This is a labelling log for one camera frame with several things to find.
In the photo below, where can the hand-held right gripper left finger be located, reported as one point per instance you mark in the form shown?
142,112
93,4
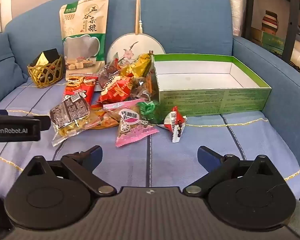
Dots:
95,156

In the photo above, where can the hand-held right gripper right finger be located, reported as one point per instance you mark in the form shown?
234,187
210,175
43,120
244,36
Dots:
207,156

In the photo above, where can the dark brown clear snack packet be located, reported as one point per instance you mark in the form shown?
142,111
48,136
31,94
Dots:
70,110

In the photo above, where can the orange snack packet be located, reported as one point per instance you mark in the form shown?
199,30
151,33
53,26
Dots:
107,122

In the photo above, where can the pink snack packet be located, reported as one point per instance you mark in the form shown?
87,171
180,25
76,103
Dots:
132,130

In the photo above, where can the red white triangular snack packet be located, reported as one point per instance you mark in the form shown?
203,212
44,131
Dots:
173,125

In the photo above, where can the green cardboard box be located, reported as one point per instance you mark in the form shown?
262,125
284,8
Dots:
202,100

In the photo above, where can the red round pastry packet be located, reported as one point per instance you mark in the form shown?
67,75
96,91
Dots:
115,90

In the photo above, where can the green candy packet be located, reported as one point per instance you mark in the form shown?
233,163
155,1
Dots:
148,108

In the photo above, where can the clear snack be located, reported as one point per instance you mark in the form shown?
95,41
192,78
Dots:
142,90

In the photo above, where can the gold snack packet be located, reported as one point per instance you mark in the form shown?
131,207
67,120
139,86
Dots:
137,65

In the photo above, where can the blue striped blanket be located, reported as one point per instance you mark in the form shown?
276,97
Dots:
215,142

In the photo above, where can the blue cushion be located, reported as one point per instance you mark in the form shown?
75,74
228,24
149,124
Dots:
2,67

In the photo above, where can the woven bamboo basket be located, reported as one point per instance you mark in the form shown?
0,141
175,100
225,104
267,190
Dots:
48,78

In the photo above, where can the black gold small box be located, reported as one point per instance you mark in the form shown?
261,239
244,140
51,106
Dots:
50,53

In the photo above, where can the beige green grain pouch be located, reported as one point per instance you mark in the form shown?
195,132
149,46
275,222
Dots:
82,30

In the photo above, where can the round flower fan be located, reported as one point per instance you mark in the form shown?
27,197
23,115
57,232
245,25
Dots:
140,45

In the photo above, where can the green boxes on shelf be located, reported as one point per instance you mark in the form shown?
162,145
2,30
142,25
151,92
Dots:
272,41

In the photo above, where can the blue sofa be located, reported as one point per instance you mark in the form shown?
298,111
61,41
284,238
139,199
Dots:
190,17

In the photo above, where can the striped vase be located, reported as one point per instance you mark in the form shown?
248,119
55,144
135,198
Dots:
270,22

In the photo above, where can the white plastic roll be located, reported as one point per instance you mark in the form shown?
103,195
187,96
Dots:
236,5

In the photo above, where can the black metal shelf rack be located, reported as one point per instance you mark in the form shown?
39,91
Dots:
293,17

